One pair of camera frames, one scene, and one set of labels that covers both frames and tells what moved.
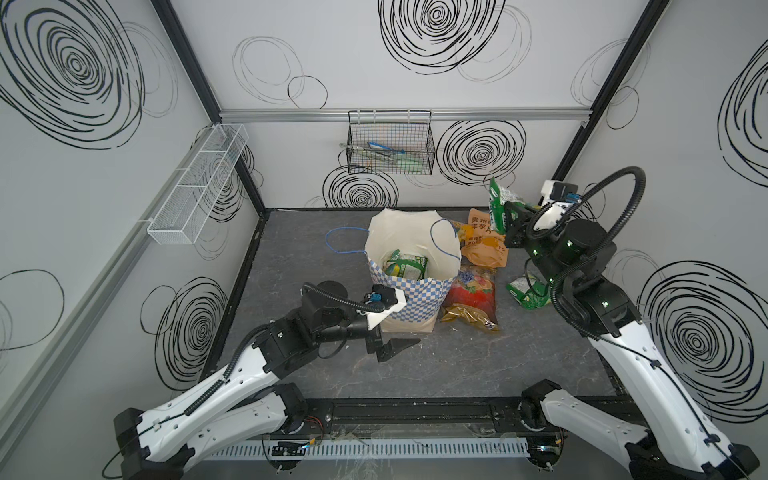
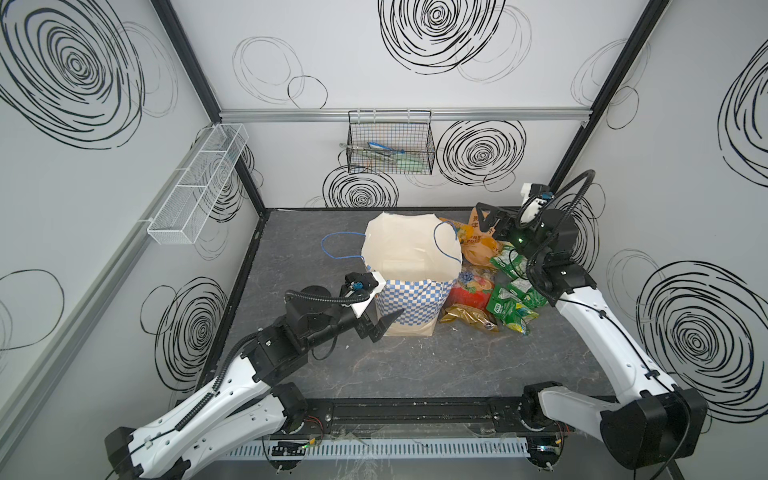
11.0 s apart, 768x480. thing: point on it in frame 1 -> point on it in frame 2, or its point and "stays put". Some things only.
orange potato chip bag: x=485 y=248 stays put
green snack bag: x=498 y=196 -> x=512 y=262
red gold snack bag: x=472 y=298 stays put
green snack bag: x=530 y=293 stays put
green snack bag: x=406 y=265 -> x=510 y=310
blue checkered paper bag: x=421 y=232 stays put
